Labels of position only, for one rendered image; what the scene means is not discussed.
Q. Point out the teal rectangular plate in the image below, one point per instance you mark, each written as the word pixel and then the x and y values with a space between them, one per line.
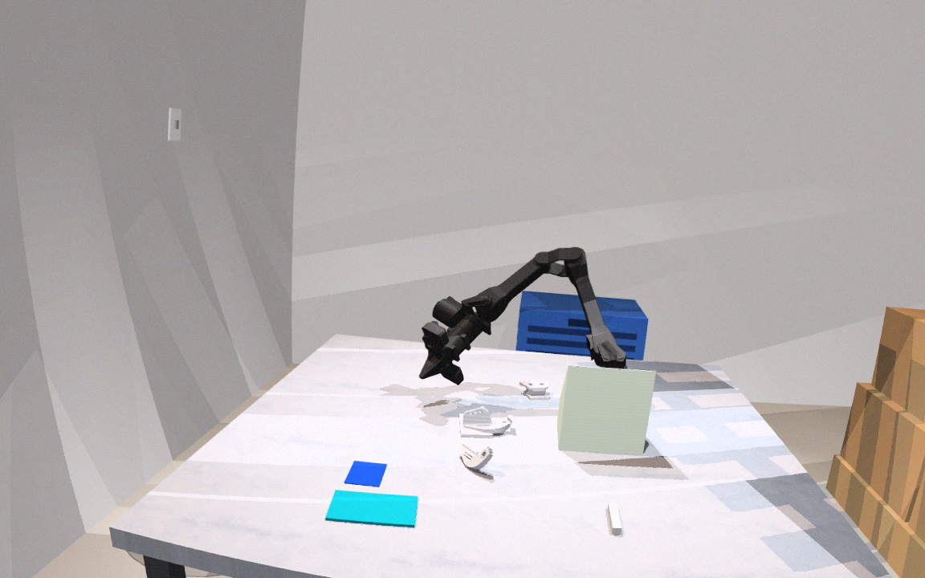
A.
pixel 374 509

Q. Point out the white flat bar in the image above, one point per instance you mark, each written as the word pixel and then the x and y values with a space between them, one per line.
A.
pixel 614 519

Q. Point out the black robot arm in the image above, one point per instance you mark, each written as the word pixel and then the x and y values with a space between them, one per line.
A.
pixel 492 302

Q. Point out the blue rectangular plate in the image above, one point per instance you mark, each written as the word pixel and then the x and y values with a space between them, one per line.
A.
pixel 366 473

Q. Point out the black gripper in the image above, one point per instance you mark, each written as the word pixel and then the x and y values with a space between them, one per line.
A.
pixel 447 348

